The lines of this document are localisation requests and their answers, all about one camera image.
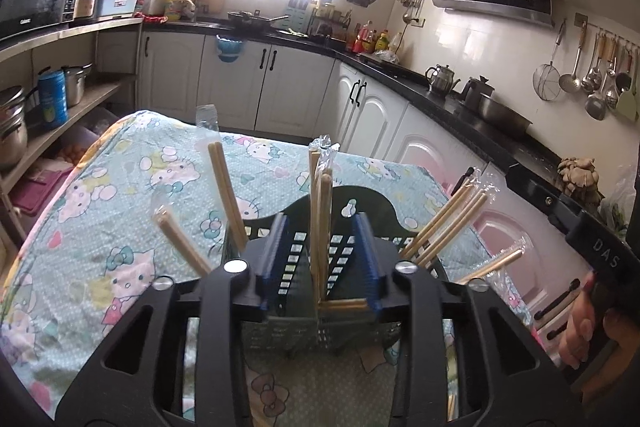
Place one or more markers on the teal hanging bin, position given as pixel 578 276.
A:
pixel 231 49

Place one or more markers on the bag of oranges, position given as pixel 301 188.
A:
pixel 77 149

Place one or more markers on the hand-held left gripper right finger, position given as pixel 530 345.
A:
pixel 367 257

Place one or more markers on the ginger root pile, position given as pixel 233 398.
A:
pixel 580 179

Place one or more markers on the steel basin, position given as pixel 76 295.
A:
pixel 505 114

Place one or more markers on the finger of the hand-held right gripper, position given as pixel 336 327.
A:
pixel 540 194

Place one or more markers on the steel kettle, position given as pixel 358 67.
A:
pixel 442 82

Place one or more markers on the black kitchen countertop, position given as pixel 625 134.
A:
pixel 415 79

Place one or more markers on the knife block rack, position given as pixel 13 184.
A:
pixel 302 14

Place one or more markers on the steel pot with lid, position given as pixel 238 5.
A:
pixel 77 84

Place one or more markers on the clear plastic bottle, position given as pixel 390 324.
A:
pixel 207 119

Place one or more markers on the wooden shelf unit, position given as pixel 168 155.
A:
pixel 95 94

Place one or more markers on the white lower kitchen cabinets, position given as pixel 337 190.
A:
pixel 300 92

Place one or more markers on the dark green plastic utensil basket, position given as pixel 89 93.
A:
pixel 380 212

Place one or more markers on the dark metal pot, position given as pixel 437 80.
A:
pixel 475 92

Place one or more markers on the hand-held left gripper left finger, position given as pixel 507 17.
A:
pixel 275 257

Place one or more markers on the hanging steel ladle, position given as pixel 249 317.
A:
pixel 570 82

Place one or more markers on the person's right hand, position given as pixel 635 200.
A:
pixel 580 322

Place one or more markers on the cartoon cat printed blanket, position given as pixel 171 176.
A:
pixel 100 247

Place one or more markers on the cluster of condiment bottles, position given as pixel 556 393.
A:
pixel 370 39

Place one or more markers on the black frying pan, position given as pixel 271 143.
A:
pixel 250 19

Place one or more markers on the bundle of chopsticks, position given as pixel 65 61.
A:
pixel 450 222

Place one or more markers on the row of hanging kitchen utensils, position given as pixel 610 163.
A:
pixel 595 104

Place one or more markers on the clear plastic bag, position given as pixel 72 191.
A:
pixel 617 207

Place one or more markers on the blue plastic storage box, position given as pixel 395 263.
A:
pixel 120 2

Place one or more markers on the blue cylindrical can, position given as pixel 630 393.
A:
pixel 52 99

